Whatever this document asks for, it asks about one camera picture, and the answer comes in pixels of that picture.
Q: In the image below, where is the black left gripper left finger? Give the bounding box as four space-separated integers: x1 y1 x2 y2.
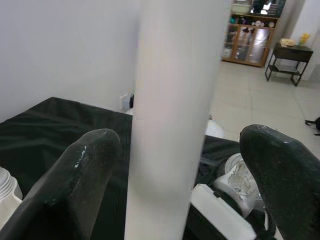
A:
0 128 123 240

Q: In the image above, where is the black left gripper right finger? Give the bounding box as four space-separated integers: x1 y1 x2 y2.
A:
239 124 320 240

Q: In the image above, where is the white plastic table leg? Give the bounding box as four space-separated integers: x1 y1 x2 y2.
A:
124 0 227 240
0 166 23 201

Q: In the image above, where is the black padded bed cover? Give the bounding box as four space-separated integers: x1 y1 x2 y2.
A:
0 96 241 240

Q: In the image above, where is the black metal side table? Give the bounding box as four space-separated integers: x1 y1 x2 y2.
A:
264 41 315 87

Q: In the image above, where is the beige ornament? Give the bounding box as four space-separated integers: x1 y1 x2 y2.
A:
279 37 296 48

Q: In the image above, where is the yellow flower bunch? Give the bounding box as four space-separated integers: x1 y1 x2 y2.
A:
298 32 311 47

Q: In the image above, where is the wooden glass display cabinet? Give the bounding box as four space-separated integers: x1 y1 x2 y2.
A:
221 0 287 68

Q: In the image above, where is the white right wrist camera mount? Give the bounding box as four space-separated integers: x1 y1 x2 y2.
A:
189 183 257 240

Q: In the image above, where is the wall socket black plug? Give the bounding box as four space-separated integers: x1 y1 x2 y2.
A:
119 87 136 112

